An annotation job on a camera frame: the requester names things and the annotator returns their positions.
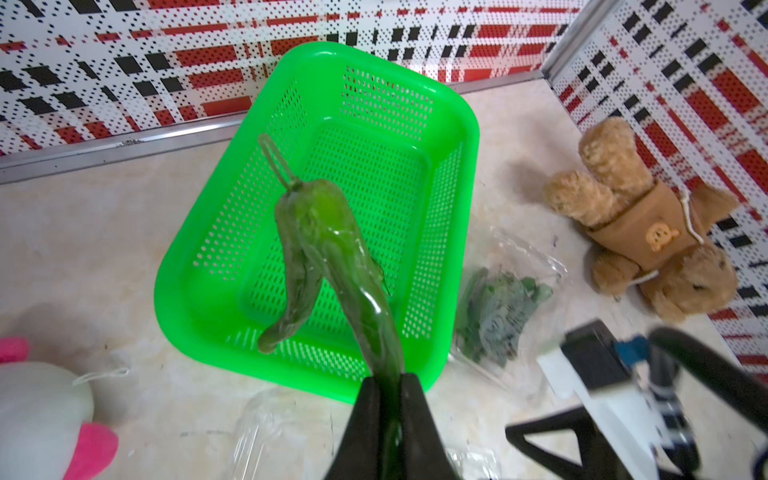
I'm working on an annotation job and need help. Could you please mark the green plastic basket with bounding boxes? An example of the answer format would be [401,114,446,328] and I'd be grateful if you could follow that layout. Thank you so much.
[154,42,480,403]

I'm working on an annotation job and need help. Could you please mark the clear plastic clamshell with peppers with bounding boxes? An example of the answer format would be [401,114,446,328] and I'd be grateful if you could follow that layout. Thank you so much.
[224,388,501,479]

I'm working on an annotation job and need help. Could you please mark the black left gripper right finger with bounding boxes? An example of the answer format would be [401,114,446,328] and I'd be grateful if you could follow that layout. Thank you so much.
[400,373,459,480]

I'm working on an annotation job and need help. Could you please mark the brown teddy bear plush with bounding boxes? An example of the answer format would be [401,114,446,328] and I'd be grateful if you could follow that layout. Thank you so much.
[543,117,739,323]

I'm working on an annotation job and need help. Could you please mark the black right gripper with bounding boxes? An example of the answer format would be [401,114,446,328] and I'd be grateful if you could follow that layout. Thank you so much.
[505,320,701,479]

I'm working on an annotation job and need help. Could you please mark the clear plastic clamshell with leaves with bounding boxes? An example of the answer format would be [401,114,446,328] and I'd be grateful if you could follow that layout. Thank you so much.
[449,226,570,402]

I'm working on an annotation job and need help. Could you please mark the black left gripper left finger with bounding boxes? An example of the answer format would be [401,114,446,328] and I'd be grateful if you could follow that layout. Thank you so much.
[324,377,382,480]

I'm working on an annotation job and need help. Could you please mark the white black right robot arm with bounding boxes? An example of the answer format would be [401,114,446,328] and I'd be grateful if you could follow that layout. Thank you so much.
[505,320,767,479]

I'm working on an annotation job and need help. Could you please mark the small green pepper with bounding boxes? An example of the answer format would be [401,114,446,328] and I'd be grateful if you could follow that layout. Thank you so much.
[257,133,406,421]
[257,197,323,354]

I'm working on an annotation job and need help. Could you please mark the pink striped white plush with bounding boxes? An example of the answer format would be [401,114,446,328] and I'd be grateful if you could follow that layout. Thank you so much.
[1,337,129,479]

